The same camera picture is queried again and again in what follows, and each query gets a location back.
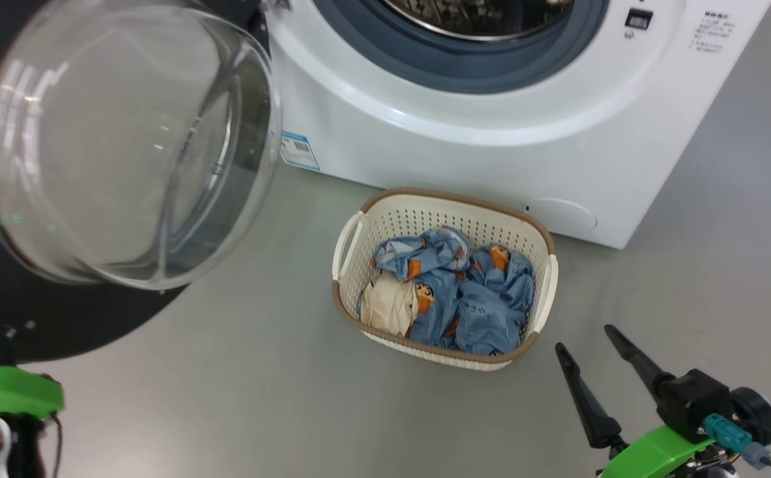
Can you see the white front-load washing machine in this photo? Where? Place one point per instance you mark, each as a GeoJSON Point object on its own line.
{"type": "Point", "coordinates": [491, 153]}

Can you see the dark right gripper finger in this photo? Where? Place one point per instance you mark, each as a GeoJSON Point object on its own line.
{"type": "Point", "coordinates": [591, 405]}
{"type": "Point", "coordinates": [637, 362]}

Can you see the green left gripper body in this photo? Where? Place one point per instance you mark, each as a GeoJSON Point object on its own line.
{"type": "Point", "coordinates": [7, 392]}

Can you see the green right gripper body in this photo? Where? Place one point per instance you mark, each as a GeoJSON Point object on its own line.
{"type": "Point", "coordinates": [657, 455]}

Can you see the blue energy label sticker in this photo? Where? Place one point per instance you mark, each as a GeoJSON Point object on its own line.
{"type": "Point", "coordinates": [299, 151]}

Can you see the cream perforated laundry basket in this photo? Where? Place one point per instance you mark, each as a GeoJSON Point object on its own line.
{"type": "Point", "coordinates": [419, 212]}

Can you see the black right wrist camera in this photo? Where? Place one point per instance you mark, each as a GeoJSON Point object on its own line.
{"type": "Point", "coordinates": [697, 398]}

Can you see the round black glass washer door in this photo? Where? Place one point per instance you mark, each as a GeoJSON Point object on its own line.
{"type": "Point", "coordinates": [93, 318]}

